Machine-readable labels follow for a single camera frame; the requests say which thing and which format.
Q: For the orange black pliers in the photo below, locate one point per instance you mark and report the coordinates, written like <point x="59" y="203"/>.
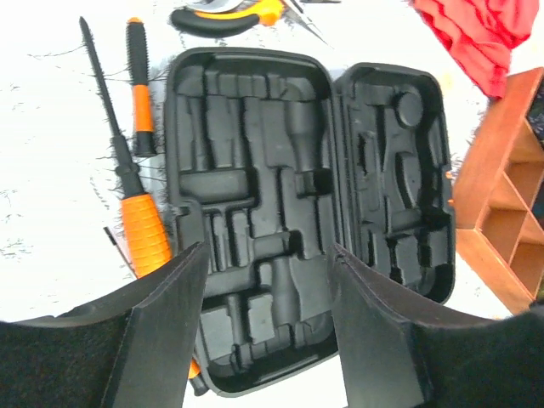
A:
<point x="216" y="20"/>

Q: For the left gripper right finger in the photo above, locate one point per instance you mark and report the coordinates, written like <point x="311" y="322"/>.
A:
<point x="400" y="349"/>

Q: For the small orange black screwdriver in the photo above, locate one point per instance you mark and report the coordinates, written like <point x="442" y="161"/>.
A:
<point x="138" y="66"/>

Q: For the red folded cloth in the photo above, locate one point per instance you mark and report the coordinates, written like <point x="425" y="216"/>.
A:
<point x="480" y="36"/>

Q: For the wooden compartment tray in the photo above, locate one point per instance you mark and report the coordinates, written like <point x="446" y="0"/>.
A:
<point x="497" y="234"/>

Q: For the large orange handled screwdriver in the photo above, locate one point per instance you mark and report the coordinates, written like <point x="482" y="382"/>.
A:
<point x="144" y="232"/>

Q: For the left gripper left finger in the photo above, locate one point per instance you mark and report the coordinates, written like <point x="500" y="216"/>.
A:
<point x="130" y="348"/>

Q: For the black plastic tool case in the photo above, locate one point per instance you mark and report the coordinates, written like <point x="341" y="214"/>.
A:
<point x="271" y="161"/>

